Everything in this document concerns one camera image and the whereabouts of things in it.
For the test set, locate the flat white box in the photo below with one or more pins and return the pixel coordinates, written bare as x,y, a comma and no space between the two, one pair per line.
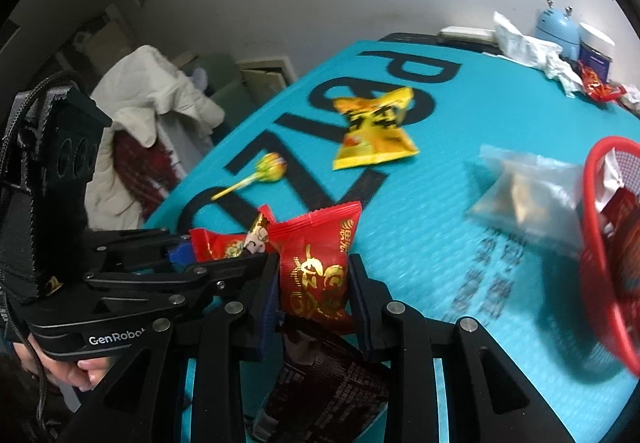
465,34

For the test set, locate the yellow snack packet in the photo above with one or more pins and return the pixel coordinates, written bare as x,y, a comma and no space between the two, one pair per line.
372,128

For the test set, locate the small wooden cabinet door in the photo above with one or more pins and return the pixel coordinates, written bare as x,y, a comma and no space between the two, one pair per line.
260,80

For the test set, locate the red plastic mesh basket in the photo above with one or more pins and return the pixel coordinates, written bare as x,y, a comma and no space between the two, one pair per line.
592,243

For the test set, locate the crumpled white tissue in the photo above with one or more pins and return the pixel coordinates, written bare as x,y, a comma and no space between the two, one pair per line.
520,45

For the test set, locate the person's left hand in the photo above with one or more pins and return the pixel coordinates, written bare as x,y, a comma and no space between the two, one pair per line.
75,373

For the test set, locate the dark red snack packet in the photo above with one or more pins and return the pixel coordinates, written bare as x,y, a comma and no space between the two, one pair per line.
320,383

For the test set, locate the red plaid cloth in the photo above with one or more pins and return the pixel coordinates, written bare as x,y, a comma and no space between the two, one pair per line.
145,168

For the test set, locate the small red candy packet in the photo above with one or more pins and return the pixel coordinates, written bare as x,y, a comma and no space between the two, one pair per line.
220,245

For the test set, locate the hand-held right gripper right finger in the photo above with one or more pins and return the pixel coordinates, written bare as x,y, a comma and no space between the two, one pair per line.
362,318

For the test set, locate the light blue humidifier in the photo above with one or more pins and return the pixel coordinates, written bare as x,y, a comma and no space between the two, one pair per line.
555,30

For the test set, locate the white quilted jacket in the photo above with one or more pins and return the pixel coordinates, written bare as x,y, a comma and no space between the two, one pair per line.
145,93

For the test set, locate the red gold printed snack packet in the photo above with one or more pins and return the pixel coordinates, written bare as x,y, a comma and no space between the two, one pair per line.
315,273

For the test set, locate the red and white snack packet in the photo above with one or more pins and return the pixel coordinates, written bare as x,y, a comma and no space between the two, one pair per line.
620,208

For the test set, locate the teal printed bubble mat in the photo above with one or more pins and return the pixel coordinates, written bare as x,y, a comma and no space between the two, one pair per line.
435,243

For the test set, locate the white jar with purple label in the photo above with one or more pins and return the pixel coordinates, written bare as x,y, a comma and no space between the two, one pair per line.
595,53

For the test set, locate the crumpled white paper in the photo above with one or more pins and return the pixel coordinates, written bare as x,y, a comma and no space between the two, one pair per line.
631,100

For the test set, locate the red candy wrapper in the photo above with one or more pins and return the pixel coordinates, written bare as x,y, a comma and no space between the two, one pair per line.
597,85

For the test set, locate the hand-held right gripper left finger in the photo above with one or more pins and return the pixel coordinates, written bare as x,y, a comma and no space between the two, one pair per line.
267,323

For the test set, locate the yellow green lollipop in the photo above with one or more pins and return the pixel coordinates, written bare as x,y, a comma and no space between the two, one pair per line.
270,168

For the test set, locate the clear nut snack packet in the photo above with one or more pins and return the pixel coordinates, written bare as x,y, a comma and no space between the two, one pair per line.
525,203

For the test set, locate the person's left forearm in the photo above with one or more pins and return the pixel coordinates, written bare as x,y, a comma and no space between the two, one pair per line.
20,408

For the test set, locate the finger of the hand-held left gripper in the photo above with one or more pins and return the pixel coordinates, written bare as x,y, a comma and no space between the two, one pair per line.
150,243
200,278

